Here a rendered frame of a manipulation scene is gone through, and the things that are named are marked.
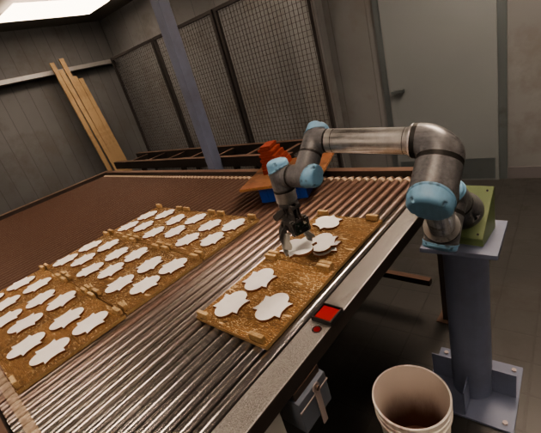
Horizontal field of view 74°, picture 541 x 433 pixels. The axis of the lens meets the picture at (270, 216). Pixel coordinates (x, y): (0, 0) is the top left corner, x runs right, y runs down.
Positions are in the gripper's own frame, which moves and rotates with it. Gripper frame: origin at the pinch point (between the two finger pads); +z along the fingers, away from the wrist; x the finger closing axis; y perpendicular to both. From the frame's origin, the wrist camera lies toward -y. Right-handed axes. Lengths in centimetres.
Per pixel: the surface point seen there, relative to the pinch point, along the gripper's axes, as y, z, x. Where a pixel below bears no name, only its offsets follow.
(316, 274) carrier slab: 6.2, 10.5, 1.2
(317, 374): 34.2, 20.3, -22.3
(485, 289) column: 33, 42, 61
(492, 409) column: 38, 104, 54
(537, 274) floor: 2, 108, 161
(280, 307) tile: 13.1, 8.8, -19.0
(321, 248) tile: -2.1, 7.4, 11.0
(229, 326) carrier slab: 6.5, 9.7, -36.0
